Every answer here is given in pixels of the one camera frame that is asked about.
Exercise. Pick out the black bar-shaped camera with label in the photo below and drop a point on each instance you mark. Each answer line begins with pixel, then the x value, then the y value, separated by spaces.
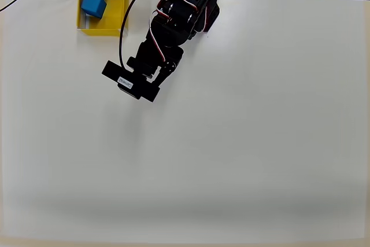
pixel 130 82

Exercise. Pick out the blue cube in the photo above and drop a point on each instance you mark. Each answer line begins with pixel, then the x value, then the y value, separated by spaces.
pixel 93 5

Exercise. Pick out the yellow open box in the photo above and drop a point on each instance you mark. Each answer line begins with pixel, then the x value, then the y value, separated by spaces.
pixel 114 18

